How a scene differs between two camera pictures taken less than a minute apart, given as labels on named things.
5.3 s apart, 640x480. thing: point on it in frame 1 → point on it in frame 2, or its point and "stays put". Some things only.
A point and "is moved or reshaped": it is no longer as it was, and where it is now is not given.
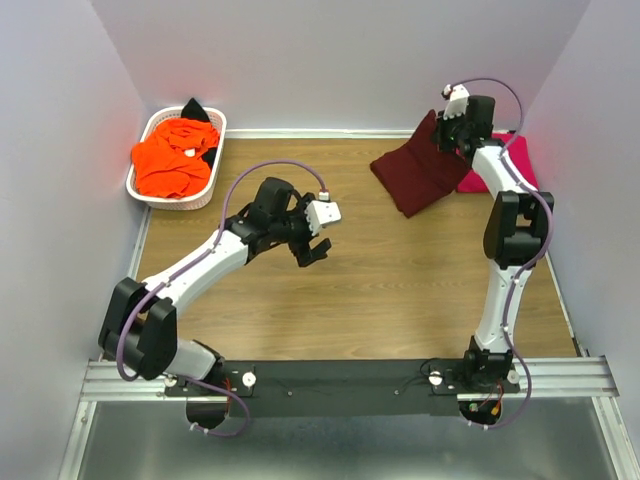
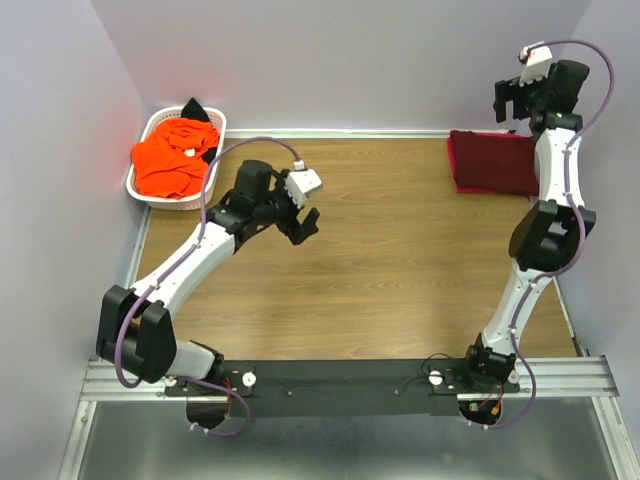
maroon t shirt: [418, 174] is moved or reshaped
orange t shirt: [168, 160] stays put
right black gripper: [441, 124] → [509, 91]
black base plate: [345, 388] stays put
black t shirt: [192, 110] stays put
